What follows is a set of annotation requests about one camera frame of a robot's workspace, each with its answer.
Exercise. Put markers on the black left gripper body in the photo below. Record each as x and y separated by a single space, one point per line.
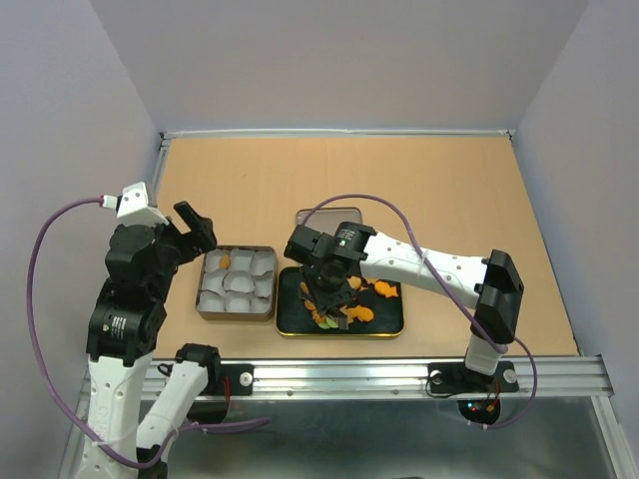
179 245

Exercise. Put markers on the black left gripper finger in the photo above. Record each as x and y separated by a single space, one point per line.
189 216
204 238

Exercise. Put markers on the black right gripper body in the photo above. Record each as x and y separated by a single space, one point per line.
326 290

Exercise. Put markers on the plain round orange cookie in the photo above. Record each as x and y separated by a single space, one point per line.
225 262

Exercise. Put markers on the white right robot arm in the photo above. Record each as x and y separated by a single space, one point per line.
488 290

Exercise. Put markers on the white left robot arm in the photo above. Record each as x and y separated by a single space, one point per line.
145 252

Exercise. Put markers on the green round cookie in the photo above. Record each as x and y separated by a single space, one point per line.
328 324

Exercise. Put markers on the brown cookie tin box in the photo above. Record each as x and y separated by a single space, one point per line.
246 291

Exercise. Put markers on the large fish-shaped cookie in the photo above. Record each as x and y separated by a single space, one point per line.
386 289

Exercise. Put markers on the black gold-rimmed tray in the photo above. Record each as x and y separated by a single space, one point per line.
368 314

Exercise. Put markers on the brown tin lid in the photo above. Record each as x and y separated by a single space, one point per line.
325 220

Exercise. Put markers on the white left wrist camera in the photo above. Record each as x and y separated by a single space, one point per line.
134 206

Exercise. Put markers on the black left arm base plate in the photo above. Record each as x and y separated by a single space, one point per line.
230 380

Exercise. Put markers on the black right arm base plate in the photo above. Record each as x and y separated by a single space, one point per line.
453 378

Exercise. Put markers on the aluminium front rail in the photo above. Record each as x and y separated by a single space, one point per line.
361 379

